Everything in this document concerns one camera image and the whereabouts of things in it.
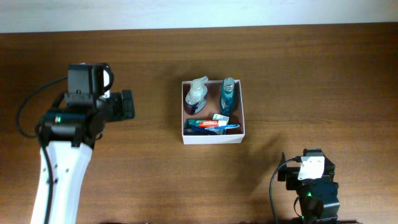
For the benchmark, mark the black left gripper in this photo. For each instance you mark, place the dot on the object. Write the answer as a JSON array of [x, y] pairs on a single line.
[[127, 104]]

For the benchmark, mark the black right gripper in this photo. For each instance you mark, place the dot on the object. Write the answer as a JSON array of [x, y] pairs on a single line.
[[329, 166]]

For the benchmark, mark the toothpaste tube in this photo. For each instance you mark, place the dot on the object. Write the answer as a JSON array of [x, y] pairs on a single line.
[[204, 123]]

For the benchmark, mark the clear pump soap bottle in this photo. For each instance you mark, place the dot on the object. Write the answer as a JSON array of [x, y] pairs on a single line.
[[196, 98]]

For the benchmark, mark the blue disposable razor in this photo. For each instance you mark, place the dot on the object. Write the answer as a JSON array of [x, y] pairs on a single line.
[[208, 132]]

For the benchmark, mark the white green soap box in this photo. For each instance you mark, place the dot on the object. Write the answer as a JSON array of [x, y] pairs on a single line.
[[220, 118]]

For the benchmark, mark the teal mouthwash bottle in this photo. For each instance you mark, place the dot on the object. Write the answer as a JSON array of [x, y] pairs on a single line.
[[227, 96]]

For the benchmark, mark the blue white toothbrush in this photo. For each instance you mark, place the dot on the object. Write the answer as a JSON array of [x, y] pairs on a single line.
[[228, 126]]

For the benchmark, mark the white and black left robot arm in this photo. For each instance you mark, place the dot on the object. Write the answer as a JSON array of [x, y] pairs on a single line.
[[67, 133]]

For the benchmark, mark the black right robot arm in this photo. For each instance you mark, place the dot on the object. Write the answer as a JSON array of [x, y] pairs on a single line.
[[317, 199]]

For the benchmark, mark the white cardboard box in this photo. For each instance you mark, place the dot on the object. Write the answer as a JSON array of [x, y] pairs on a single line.
[[232, 136]]

